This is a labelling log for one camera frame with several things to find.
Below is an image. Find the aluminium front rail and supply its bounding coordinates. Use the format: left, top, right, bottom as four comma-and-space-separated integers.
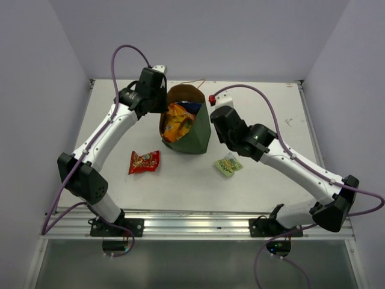
38, 210, 356, 241

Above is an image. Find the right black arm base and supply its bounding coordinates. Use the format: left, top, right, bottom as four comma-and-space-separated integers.
248, 204, 297, 237

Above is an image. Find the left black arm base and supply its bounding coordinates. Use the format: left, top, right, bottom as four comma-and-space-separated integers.
88, 218, 144, 237

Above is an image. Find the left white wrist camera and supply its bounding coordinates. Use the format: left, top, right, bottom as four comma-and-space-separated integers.
152, 65, 167, 88

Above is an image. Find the light green snack packet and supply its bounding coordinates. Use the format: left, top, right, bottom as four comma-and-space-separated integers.
214, 153, 243, 178

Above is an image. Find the yellow mango candy bag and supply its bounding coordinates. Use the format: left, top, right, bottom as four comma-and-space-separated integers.
162, 103, 196, 143

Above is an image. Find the red snack packet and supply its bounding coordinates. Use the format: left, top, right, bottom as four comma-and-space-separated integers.
128, 151, 161, 175

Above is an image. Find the blue Doritos chip bag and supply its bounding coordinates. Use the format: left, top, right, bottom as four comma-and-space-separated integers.
177, 102, 202, 115

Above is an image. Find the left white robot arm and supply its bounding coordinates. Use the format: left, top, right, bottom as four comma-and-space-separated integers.
58, 65, 167, 237

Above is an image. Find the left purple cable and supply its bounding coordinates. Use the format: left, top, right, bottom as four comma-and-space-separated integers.
40, 44, 160, 258

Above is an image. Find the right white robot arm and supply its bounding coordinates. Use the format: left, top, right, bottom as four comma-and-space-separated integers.
210, 106, 359, 237

